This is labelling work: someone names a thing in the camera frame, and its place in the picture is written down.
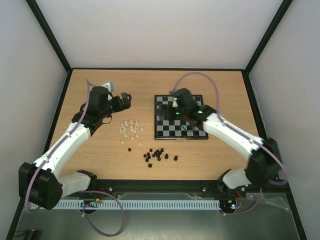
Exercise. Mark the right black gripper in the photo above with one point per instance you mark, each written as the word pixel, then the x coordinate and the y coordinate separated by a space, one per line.
pixel 169 111

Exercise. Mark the black aluminium frame rail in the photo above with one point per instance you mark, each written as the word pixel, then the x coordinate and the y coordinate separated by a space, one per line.
pixel 204 188

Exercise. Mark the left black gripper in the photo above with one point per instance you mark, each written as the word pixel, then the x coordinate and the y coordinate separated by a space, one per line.
pixel 127 103

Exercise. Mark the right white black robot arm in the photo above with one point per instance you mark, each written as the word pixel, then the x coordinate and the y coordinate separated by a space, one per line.
pixel 262 155

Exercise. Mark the white slotted cable duct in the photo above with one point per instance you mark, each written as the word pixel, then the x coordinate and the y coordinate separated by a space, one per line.
pixel 77 204

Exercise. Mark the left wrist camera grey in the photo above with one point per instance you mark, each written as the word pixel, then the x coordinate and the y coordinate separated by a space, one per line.
pixel 109 85

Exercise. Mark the clear plastic sheet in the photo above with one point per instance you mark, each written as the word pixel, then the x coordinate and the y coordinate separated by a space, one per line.
pixel 267 199

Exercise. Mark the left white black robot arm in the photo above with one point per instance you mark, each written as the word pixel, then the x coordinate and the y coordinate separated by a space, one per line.
pixel 40 182

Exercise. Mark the black grey chess board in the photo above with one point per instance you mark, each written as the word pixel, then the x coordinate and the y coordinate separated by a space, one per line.
pixel 174 129

